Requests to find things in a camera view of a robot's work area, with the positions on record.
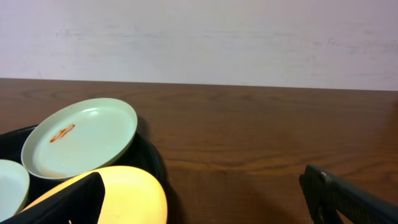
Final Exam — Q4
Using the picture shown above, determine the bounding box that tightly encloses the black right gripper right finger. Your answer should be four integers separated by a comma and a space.
299, 165, 397, 224

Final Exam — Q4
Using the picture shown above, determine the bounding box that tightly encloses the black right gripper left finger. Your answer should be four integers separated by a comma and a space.
2, 172, 105, 224

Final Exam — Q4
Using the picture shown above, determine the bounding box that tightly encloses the green plate with ketchup stain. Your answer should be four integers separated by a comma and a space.
21, 98, 138, 180

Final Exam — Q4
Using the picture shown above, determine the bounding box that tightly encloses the pale green plate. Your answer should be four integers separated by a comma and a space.
0, 159, 30, 221

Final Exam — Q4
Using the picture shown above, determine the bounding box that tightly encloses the round black tray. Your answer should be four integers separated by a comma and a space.
1, 126, 165, 203

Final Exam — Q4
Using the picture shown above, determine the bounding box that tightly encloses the yellow plate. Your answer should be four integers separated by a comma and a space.
22, 166, 167, 224

